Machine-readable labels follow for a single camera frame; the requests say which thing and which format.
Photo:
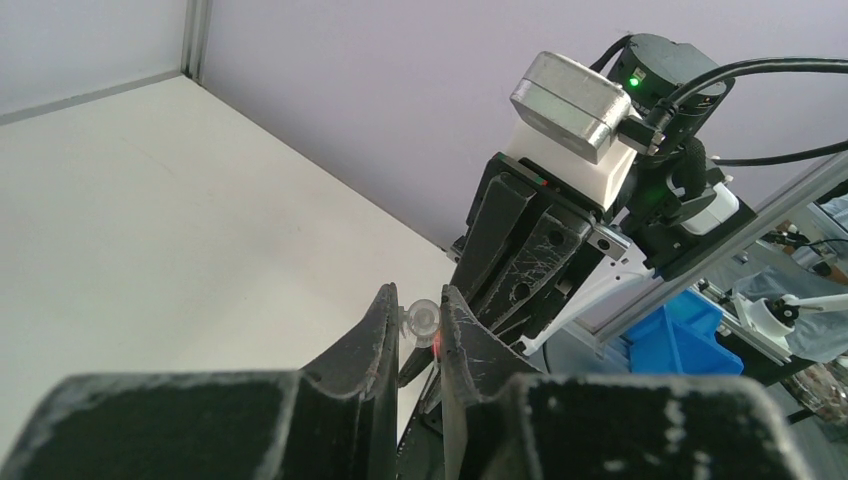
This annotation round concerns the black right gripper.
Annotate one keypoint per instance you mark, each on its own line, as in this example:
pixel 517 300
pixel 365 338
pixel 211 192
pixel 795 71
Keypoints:
pixel 503 219

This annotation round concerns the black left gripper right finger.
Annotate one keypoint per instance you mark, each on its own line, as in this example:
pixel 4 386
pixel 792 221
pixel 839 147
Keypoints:
pixel 504 419

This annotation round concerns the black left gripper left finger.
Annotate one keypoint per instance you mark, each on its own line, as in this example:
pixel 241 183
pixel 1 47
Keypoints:
pixel 334 418

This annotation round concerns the red pen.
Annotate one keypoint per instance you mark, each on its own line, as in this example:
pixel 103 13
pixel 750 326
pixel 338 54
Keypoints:
pixel 436 347

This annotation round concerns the clear pen cap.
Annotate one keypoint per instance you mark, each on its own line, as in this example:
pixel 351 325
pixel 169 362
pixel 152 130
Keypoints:
pixel 420 322

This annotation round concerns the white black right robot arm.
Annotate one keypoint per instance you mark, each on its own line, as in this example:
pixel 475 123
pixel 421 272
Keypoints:
pixel 675 206

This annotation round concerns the blue plastic bin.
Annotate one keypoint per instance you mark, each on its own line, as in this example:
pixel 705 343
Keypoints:
pixel 679 338

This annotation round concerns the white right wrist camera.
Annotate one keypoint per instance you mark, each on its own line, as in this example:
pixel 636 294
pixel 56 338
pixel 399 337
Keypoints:
pixel 567 124

